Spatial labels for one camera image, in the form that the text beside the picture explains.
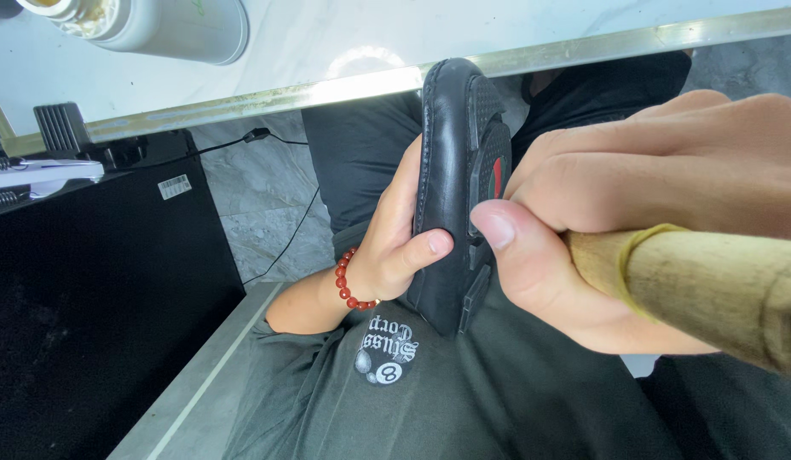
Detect yellow rubber band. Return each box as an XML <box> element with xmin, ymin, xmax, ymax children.
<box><xmin>617</xmin><ymin>223</ymin><xmax>692</xmax><ymax>322</ymax></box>

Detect black leather loafer shoe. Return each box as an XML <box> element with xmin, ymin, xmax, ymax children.
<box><xmin>406</xmin><ymin>57</ymin><xmax>513</xmax><ymax>338</ymax></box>

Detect wooden tool handle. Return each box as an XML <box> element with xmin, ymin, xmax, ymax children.
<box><xmin>565</xmin><ymin>224</ymin><xmax>791</xmax><ymax>379</ymax></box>

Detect black ribbed clamp block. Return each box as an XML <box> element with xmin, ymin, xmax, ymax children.
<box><xmin>33</xmin><ymin>101</ymin><xmax>94</xmax><ymax>154</ymax></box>

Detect person's left hand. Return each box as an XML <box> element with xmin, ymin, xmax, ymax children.
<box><xmin>347</xmin><ymin>134</ymin><xmax>454</xmax><ymax>309</ymax></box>

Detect white cylindrical canister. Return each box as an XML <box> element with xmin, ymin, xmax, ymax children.
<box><xmin>15</xmin><ymin>0</ymin><xmax>250</xmax><ymax>66</ymax></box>

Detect black cable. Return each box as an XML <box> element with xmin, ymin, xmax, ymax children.
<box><xmin>196</xmin><ymin>127</ymin><xmax>321</xmax><ymax>286</ymax></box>

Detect black trousers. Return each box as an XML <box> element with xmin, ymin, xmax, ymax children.
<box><xmin>301</xmin><ymin>50</ymin><xmax>693</xmax><ymax>235</ymax></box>

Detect white barcode sticker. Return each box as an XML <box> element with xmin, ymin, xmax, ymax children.
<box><xmin>157</xmin><ymin>174</ymin><xmax>193</xmax><ymax>201</ymax></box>

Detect grey printed t-shirt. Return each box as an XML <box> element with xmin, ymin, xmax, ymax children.
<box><xmin>222</xmin><ymin>220</ymin><xmax>791</xmax><ymax>460</ymax></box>

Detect red bead bracelet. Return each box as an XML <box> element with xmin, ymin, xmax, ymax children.
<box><xmin>334</xmin><ymin>247</ymin><xmax>381</xmax><ymax>312</ymax></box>

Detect black cabinet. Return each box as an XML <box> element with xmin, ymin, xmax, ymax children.
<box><xmin>0</xmin><ymin>129</ymin><xmax>247</xmax><ymax>460</ymax></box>

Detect person's right hand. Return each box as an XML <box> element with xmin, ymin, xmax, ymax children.
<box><xmin>470</xmin><ymin>89</ymin><xmax>791</xmax><ymax>356</ymax></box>

